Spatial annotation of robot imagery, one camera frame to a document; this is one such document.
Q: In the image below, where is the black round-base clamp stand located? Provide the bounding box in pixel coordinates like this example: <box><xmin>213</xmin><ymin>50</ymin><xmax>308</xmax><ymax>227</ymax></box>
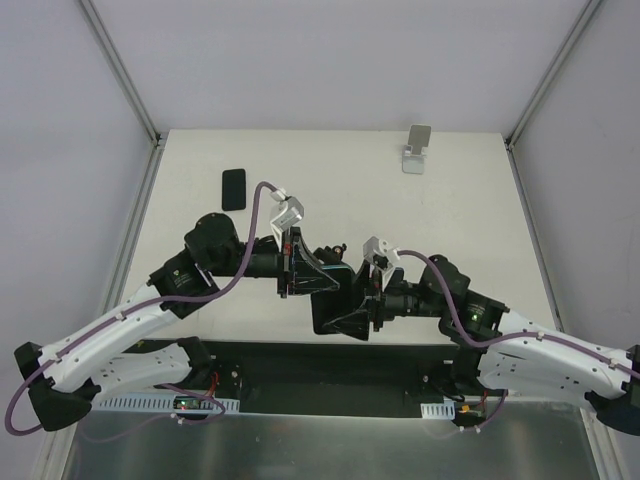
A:
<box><xmin>313</xmin><ymin>244</ymin><xmax>347</xmax><ymax>265</ymax></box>

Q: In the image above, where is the black phone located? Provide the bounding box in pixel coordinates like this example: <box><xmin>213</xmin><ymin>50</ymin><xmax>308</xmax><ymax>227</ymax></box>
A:
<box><xmin>221</xmin><ymin>168</ymin><xmax>247</xmax><ymax>212</ymax></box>
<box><xmin>311</xmin><ymin>265</ymin><xmax>355</xmax><ymax>338</ymax></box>

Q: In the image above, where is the silver metal phone stand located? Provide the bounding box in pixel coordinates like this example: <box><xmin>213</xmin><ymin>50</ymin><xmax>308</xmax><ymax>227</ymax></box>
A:
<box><xmin>401</xmin><ymin>124</ymin><xmax>432</xmax><ymax>175</ymax></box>

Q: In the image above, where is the blue phone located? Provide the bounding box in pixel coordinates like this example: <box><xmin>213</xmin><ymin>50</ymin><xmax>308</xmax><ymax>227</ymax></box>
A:
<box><xmin>386</xmin><ymin>267</ymin><xmax>405</xmax><ymax>289</ymax></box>

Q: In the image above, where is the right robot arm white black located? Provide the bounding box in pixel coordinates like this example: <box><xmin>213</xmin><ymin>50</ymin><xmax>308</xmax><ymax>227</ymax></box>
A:
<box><xmin>312</xmin><ymin>250</ymin><xmax>639</xmax><ymax>436</ymax></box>

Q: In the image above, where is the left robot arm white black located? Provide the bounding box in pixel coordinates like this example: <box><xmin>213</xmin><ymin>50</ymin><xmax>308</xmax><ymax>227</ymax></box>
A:
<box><xmin>14</xmin><ymin>213</ymin><xmax>346</xmax><ymax>432</ymax></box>

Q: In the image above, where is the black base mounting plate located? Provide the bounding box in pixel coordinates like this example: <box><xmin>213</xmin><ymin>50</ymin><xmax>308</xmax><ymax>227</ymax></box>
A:
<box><xmin>153</xmin><ymin>341</ymin><xmax>506</xmax><ymax>416</ymax></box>

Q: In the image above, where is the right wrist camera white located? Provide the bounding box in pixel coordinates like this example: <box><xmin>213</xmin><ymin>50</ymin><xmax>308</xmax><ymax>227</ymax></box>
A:
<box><xmin>363</xmin><ymin>236</ymin><xmax>400</xmax><ymax>284</ymax></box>

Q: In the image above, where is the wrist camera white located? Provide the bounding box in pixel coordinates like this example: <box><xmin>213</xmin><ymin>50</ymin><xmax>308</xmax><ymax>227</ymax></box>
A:
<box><xmin>363</xmin><ymin>236</ymin><xmax>400</xmax><ymax>284</ymax></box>
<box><xmin>270</xmin><ymin>189</ymin><xmax>304</xmax><ymax>248</ymax></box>

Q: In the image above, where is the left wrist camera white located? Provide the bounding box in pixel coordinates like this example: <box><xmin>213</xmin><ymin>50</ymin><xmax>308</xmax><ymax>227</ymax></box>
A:
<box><xmin>270</xmin><ymin>189</ymin><xmax>304</xmax><ymax>248</ymax></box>

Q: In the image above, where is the right white cable duct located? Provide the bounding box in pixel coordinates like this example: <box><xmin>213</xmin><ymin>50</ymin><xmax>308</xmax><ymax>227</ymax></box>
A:
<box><xmin>420</xmin><ymin>401</ymin><xmax>456</xmax><ymax>421</ymax></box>

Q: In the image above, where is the white cable duct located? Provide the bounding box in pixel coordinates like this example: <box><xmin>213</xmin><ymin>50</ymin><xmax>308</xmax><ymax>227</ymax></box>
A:
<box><xmin>420</xmin><ymin>401</ymin><xmax>456</xmax><ymax>421</ymax></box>
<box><xmin>93</xmin><ymin>393</ymin><xmax>240</xmax><ymax>415</ymax></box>

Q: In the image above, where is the left aluminium frame post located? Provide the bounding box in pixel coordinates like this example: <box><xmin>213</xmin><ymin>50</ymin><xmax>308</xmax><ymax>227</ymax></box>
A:
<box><xmin>74</xmin><ymin>0</ymin><xmax>169</xmax><ymax>149</ymax></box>

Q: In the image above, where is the aluminium frame post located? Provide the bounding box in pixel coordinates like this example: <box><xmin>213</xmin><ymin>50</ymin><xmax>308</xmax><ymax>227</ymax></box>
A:
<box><xmin>503</xmin><ymin>0</ymin><xmax>606</xmax><ymax>149</ymax></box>
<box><xmin>74</xmin><ymin>0</ymin><xmax>169</xmax><ymax>149</ymax></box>

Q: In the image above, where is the left white cable duct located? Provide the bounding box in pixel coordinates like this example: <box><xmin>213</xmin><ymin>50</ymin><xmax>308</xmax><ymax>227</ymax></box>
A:
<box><xmin>93</xmin><ymin>393</ymin><xmax>240</xmax><ymax>415</ymax></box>

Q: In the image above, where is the right aluminium frame post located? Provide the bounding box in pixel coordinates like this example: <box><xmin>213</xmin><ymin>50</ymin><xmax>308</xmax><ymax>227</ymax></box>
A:
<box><xmin>503</xmin><ymin>0</ymin><xmax>606</xmax><ymax>149</ymax></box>

